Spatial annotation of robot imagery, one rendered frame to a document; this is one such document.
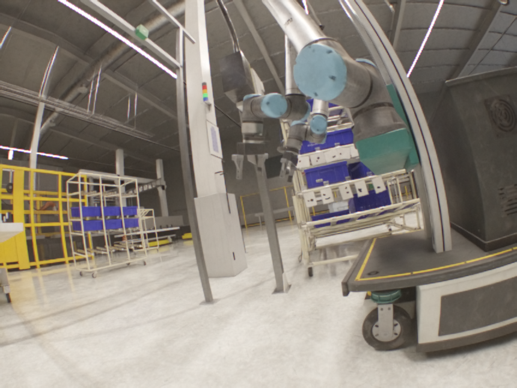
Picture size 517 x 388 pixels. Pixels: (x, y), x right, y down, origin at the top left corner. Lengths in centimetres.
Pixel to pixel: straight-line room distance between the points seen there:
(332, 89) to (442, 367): 87
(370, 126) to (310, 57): 25
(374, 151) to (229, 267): 199
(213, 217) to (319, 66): 201
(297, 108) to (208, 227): 178
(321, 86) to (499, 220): 65
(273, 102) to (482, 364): 113
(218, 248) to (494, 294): 225
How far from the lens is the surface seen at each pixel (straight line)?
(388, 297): 75
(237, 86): 140
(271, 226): 159
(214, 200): 235
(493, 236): 78
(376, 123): 67
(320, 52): 60
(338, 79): 57
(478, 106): 80
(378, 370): 83
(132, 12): 1184
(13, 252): 771
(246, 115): 94
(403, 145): 65
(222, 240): 234
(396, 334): 86
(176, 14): 871
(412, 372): 81
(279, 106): 84
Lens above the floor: 57
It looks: 6 degrees up
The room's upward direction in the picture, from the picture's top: 10 degrees counter-clockwise
